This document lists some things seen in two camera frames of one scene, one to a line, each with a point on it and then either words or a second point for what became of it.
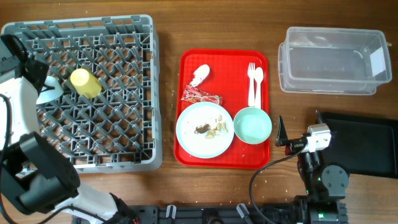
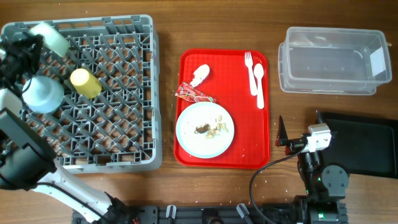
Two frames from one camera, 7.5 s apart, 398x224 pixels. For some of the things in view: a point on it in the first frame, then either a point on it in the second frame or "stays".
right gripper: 294,144 stays
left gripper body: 40,66 -> 16,61
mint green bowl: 252,125 -> 53,39
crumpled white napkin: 199,74 stays
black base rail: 222,214 stays
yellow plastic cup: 86,84 stays
